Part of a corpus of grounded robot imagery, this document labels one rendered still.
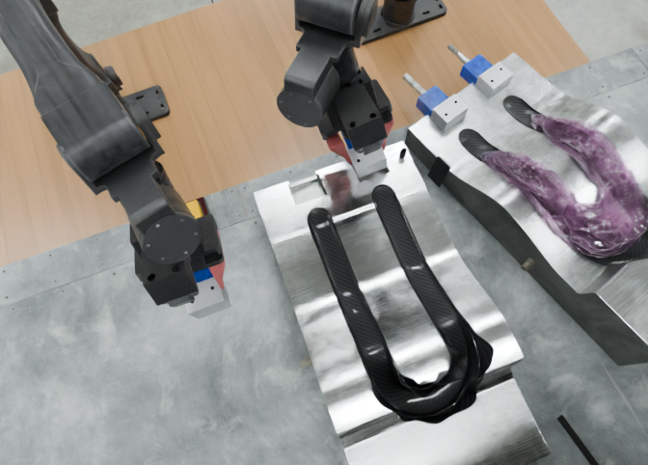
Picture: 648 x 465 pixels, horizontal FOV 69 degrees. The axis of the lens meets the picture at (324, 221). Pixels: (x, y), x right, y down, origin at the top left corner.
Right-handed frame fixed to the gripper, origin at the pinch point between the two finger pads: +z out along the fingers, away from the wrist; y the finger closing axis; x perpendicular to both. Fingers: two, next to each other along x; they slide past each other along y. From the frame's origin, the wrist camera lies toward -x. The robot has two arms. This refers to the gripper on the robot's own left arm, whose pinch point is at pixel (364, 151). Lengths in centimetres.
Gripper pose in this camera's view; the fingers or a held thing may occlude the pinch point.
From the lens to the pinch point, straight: 72.8
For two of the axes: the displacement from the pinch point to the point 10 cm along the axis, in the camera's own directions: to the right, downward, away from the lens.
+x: -2.6, -7.2, 6.5
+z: 3.1, 5.7, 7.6
